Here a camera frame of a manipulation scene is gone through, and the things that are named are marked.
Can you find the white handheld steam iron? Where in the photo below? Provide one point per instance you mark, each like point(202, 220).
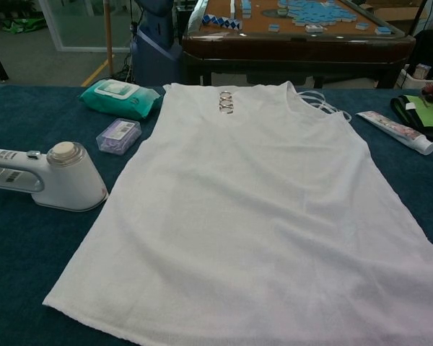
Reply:
point(72, 180)

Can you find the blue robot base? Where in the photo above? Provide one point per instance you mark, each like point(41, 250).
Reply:
point(155, 54)

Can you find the white sleeveless top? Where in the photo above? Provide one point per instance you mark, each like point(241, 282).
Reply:
point(238, 198)

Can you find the clear purple plastic box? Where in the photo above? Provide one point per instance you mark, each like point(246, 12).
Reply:
point(119, 137)

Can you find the green wet wipes pack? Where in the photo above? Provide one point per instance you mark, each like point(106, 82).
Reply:
point(119, 99)

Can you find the brown wooden mahjong table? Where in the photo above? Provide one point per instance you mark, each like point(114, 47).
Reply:
point(292, 47)

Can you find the blue white snake puzzle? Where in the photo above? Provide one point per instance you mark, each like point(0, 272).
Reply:
point(220, 21)

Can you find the blue white mahjong tile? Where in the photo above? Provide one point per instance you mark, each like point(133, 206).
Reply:
point(274, 29)
point(382, 31)
point(362, 26)
point(314, 29)

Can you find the wooden pole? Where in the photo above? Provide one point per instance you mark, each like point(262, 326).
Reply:
point(109, 36)

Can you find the white toothpaste tube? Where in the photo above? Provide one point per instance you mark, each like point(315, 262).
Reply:
point(393, 128)

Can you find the blue mahjong tile pile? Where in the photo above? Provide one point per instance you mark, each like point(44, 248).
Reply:
point(310, 11)

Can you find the dark blue table cover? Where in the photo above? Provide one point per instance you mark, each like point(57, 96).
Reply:
point(29, 259)

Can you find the black and green pouch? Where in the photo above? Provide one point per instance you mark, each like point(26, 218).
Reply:
point(416, 111)

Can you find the white storage basket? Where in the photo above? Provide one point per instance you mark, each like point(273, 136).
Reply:
point(415, 79)

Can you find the green bag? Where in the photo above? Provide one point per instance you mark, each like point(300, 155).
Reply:
point(18, 26)

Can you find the black bag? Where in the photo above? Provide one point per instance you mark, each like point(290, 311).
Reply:
point(431, 47)

